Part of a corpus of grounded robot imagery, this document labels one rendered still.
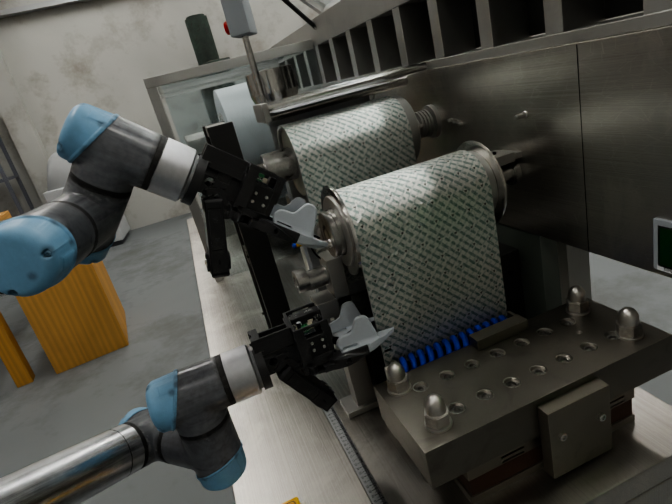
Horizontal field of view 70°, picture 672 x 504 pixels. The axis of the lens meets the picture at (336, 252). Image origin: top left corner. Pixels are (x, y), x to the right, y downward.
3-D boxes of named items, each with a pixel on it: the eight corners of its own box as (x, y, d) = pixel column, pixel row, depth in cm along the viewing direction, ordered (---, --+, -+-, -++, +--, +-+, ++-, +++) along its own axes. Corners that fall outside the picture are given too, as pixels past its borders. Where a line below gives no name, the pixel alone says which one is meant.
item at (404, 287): (385, 368, 78) (361, 266, 71) (506, 317, 83) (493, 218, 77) (387, 369, 77) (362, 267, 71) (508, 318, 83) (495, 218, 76)
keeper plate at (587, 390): (543, 469, 66) (536, 406, 62) (600, 439, 68) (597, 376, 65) (557, 482, 64) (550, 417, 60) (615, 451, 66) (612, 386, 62)
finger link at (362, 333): (393, 310, 69) (332, 328, 69) (400, 344, 71) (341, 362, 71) (387, 301, 72) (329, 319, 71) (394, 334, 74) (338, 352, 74)
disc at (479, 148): (458, 216, 90) (446, 139, 85) (461, 215, 90) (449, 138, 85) (509, 234, 77) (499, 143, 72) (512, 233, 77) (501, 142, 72)
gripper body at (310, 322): (332, 318, 68) (251, 349, 65) (346, 368, 71) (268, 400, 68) (317, 299, 75) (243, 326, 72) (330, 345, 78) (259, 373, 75)
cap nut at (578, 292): (560, 310, 79) (558, 286, 78) (578, 302, 80) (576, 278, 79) (577, 318, 76) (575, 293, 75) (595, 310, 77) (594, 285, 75)
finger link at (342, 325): (377, 292, 76) (327, 316, 72) (384, 325, 78) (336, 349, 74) (367, 287, 78) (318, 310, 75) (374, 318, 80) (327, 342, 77)
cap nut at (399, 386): (383, 386, 72) (377, 362, 70) (404, 377, 73) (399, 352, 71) (393, 399, 69) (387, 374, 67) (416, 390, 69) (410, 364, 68)
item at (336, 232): (315, 203, 75) (333, 229, 69) (327, 199, 75) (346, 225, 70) (320, 239, 80) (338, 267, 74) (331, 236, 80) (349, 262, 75)
